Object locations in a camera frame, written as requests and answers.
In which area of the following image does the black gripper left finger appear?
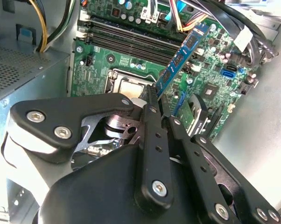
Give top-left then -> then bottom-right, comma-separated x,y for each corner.
0,85 -> 175,210

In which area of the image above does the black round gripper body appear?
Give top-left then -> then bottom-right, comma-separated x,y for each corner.
32,115 -> 208,224

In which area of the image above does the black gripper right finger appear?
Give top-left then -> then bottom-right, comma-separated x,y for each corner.
160,94 -> 281,224

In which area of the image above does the blue RAM stick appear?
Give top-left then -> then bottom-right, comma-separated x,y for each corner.
155,22 -> 211,98

